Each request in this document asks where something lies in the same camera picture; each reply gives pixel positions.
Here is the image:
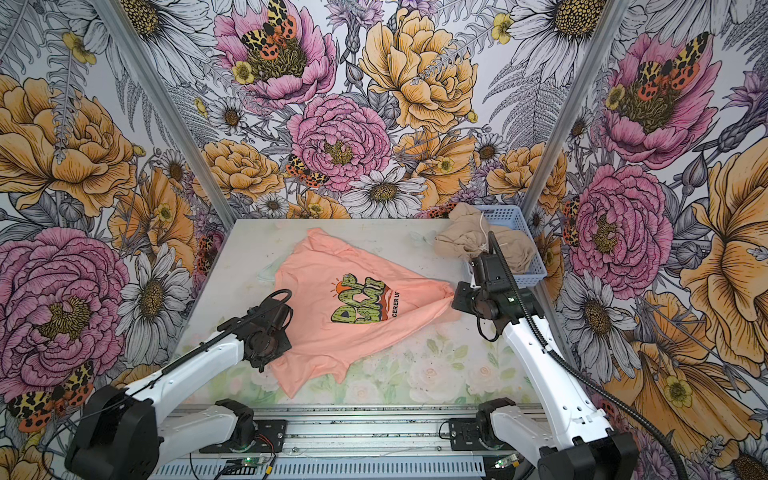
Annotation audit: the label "peach graphic t-shirt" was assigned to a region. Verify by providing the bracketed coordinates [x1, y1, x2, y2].
[270, 228, 460, 398]

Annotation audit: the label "light blue plastic basket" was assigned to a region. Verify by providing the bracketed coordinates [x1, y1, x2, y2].
[474, 205, 547, 288]

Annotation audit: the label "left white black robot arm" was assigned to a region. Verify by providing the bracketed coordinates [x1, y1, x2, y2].
[65, 289, 293, 479]

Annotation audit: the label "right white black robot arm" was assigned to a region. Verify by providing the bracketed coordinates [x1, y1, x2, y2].
[452, 253, 639, 479]

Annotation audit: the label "green circuit board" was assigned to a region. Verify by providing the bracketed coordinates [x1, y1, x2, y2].
[221, 457, 276, 477]

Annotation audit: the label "beige drawstring shorts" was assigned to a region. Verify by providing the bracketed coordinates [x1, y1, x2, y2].
[433, 202, 538, 275]

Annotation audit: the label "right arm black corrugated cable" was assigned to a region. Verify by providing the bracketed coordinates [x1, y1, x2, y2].
[477, 231, 691, 480]

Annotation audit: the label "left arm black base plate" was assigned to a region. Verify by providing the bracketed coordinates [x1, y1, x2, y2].
[199, 419, 288, 454]

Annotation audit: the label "aluminium rail frame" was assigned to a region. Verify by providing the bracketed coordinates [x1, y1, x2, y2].
[107, 403, 541, 460]

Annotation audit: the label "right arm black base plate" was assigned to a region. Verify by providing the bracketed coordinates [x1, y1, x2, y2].
[447, 418, 499, 451]

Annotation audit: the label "white vented cable duct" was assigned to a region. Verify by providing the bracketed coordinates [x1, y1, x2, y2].
[151, 456, 486, 479]

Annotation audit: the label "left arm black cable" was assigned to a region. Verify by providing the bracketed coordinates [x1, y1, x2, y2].
[41, 289, 294, 469]

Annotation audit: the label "right aluminium corner post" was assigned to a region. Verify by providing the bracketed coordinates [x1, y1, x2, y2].
[521, 0, 631, 217]

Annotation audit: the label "aluminium corner post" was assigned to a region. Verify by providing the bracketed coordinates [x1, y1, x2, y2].
[521, 0, 631, 217]
[94, 1, 238, 230]

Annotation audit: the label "left aluminium corner post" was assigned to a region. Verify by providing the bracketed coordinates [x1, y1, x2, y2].
[94, 1, 238, 230]

